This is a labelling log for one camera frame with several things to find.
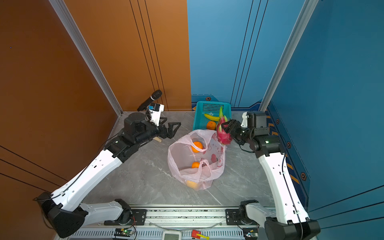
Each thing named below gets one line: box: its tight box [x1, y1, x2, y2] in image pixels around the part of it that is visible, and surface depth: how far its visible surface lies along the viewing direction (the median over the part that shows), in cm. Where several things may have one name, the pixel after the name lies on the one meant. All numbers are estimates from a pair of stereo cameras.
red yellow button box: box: [191, 229, 210, 240], surface depth 70 cm
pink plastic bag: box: [167, 129, 227, 191], surface depth 79 cm
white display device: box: [162, 231, 182, 240], surface depth 68 cm
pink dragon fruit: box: [216, 106, 233, 145], surface depth 68 cm
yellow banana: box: [204, 113, 220, 122], surface depth 118 cm
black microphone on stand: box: [137, 89, 162, 112], surface depth 92 cm
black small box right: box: [242, 227, 258, 240], surface depth 72 cm
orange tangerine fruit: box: [207, 121, 216, 130], surface depth 108 cm
